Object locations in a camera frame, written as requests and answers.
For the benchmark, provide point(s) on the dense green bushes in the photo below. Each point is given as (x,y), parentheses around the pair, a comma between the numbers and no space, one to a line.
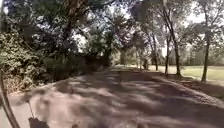
(30,56)

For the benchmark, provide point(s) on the bare dirt verge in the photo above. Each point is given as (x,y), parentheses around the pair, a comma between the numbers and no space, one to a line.
(200,87)

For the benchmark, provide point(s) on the grey asphalt path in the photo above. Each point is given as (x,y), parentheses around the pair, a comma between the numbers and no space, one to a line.
(123,103)

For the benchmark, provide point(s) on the grass field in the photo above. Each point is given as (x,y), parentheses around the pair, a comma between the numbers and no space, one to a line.
(191,71)

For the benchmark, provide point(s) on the row of trees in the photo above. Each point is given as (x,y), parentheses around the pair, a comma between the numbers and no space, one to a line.
(173,40)

